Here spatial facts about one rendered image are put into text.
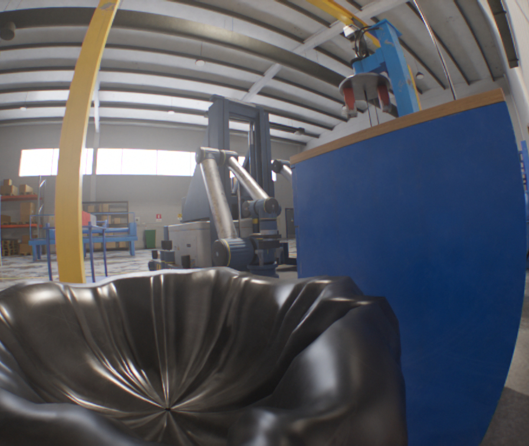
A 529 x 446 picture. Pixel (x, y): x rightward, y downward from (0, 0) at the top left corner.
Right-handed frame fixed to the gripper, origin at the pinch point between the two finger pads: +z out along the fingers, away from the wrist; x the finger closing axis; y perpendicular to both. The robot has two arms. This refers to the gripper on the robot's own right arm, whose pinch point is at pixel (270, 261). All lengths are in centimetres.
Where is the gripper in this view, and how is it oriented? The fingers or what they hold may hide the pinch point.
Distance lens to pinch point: 158.2
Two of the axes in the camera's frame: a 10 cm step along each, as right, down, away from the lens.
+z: 0.5, 10.0, -0.2
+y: -6.3, 0.5, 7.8
